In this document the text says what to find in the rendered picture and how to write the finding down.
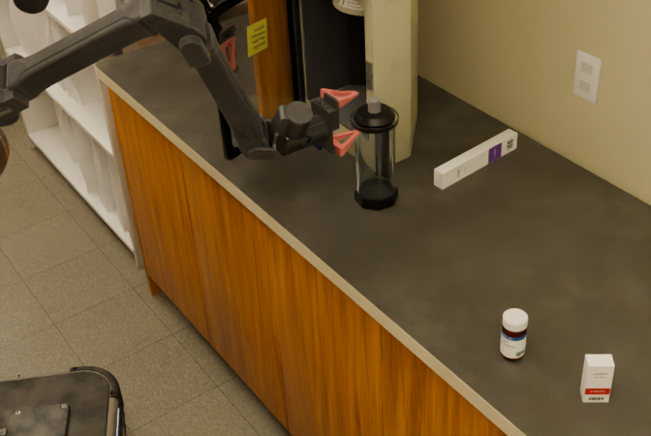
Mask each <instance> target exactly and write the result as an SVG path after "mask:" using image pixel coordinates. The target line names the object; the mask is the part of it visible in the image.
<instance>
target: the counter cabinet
mask: <svg viewBox="0 0 651 436"><path fill-rule="evenodd" d="M108 94H109V99H110V103H111V108H112V113H113V118H114V123H115V128H116V133H117V136H118V141H119V146H120V151H121V156H122V161H123V165H124V170H125V174H126V179H127V184H128V189H129V194H130V198H131V203H132V208H133V212H134V217H135V222H136V227H137V231H138V236H139V245H140V250H141V254H142V259H143V263H144V268H145V273H146V278H147V283H148V288H149V292H150V294H151V295H152V296H155V295H157V294H159V293H160V292H164V293H165V294H166V295H167V296H168V298H169V299H170V300H171V301H172V302H173V303H174V304H175V306H176V307H177V308H178V309H179V310H180V311H181V312H182V313H183V314H184V316H185V317H186V318H187V319H188V320H189V321H190V322H191V323H192V325H193V326H194V327H195V328H196V329H197V330H198V331H199V332H200V333H201V335H202V336H203V337H204V338H205V339H206V340H207V341H208V342H209V344H210V345H211V346H212V347H213V348H214V349H215V350H216V351H217V353H218V354H219V355H220V356H221V357H222V358H223V359H224V360H225V361H226V363H227V364H228V365H229V366H230V367H231V368H232V369H233V370H234V372H235V373H236V374H237V375H238V376H239V377H240V378H241V379H242V381H243V382H244V383H245V384H246V385H247V386H248V387H249V388H250V389H251V391H252V392H253V393H254V394H255V395H256V396H257V397H258V398H259V399H260V400H261V402H262V403H263V404H264V405H265V406H266V407H267V409H268V410H269V411H270V412H271V413H272V414H273V415H274V416H275V417H276V419H278V420H279V421H280V422H281V423H282V424H283V425H284V426H285V428H286V429H287V430H288V431H289V432H290V433H291V434H292V435H293V436H508V435H507V434H506V433H505V432H504V431H502V430H501V429H500V428H499V427H498V426H497V425H496V424H494V423H493V422H492V421H491V420H490V419H489V418H487V417H486V416H485V415H484V414H483V413H482V412H481V411H479V410H478V409H477V408H476V407H475V406H474V405H473V404H471V403H470V402H469V401H468V400H467V399H466V398H464V397H463V396H462V395H461V394H460V393H459V392H458V391H456V390H455V389H454V388H453V387H452V386H451V385H449V384H448V383H447V382H446V381H445V380H444V379H443V378H441V377H440V376H439V375H438V374H437V373H436V372H435V371H433V370H432V369H431V368H430V367H429V366H428V365H427V364H425V363H424V362H423V361H422V360H421V359H420V358H418V357H417V356H416V355H415V354H414V353H413V352H412V351H410V350H409V349H408V348H407V347H406V346H405V345H404V344H402V343H401V342H400V341H399V340H398V339H397V338H395V337H394V336H393V335H392V334H391V333H390V332H389V331H387V330H386V329H385V328H384V327H383V326H382V325H380V324H379V323H378V322H377V321H376V320H375V319H374V318H372V317H371V316H370V315H369V314H368V313H367V312H366V311H364V310H363V309H362V308H361V307H360V306H359V305H358V304H356V303H355V302H354V301H353V300H352V299H351V298H350V297H348V296H347V295H346V294H345V293H344V292H343V291H341V290H340V289H339V288H338V287H337V286H336V285H335V284H333V283H332V282H331V281H330V280H329V279H328V278H326V277H325V276H324V275H323V274H322V273H321V272H320V271H318V270H317V269H316V268H315V267H314V266H313V265H311V264H310V263H309V262H308V261H307V260H306V259H305V258H303V257H302V256H301V255H300V254H299V253H298V252H297V251H295V249H294V248H293V247H292V246H291V245H290V244H288V243H287V242H286V241H285V240H284V239H283V238H282V237H280V236H279V235H278V234H277V233H276V232H275V231H273V230H272V229H271V228H270V227H269V226H268V225H267V224H265V223H264V222H263V221H262V220H261V219H260V218H258V217H257V216H256V215H255V214H254V213H253V212H252V211H250V210H249V209H248V208H247V207H246V206H245V205H244V204H242V203H241V202H240V201H239V200H238V199H237V198H235V197H234V196H233V195H232V194H231V193H230V192H229V191H227V190H226V189H225V188H224V187H223V186H222V185H221V184H219V183H218V182H217V181H216V180H215V179H214V178H213V177H211V176H210V175H209V174H208V173H207V172H206V171H204V170H203V169H202V168H201V167H200V166H199V165H198V164H196V163H195V162H194V161H193V160H192V159H191V158H189V157H188V156H187V155H186V154H185V153H184V152H183V151H181V150H180V149H179V148H178V147H177V146H176V145H175V144H173V143H172V142H171V141H170V140H169V139H168V138H166V137H165V136H164V135H163V134H162V133H161V132H160V131H158V130H157V129H156V128H155V127H154V126H153V125H152V124H150V123H149V122H148V121H147V120H146V119H145V118H144V117H142V116H141V115H140V114H139V113H138V112H137V111H136V110H134V109H133V108H132V107H131V106H130V105H129V104H127V103H126V102H125V101H124V100H123V99H122V98H120V97H119V96H118V95H117V94H116V93H115V92H114V91H112V90H111V89H110V88H109V87H108Z"/></svg>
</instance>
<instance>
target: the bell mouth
mask: <svg viewBox="0 0 651 436"><path fill-rule="evenodd" d="M332 3H333V6H334V7H335V8H336V9H337V10H339V11H341V12H343V13H345V14H349V15H353V16H364V10H363V8H362V6H361V5H360V4H359V3H358V2H357V1H355V0H332Z"/></svg>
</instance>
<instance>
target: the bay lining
mask: <svg viewBox="0 0 651 436"><path fill-rule="evenodd" d="M300 6H301V19H302V34H303V47H304V61H305V75H306V89H307V98H308V101H310V100H313V99H315V98H318V97H320V96H321V89H322V88H325V89H332V90H337V89H340V88H342V87H345V86H347V85H366V62H365V28H364V16H353V15H349V14H345V13H343V12H341V11H339V10H337V9H336V8H335V7H334V6H333V3H332V0H300Z"/></svg>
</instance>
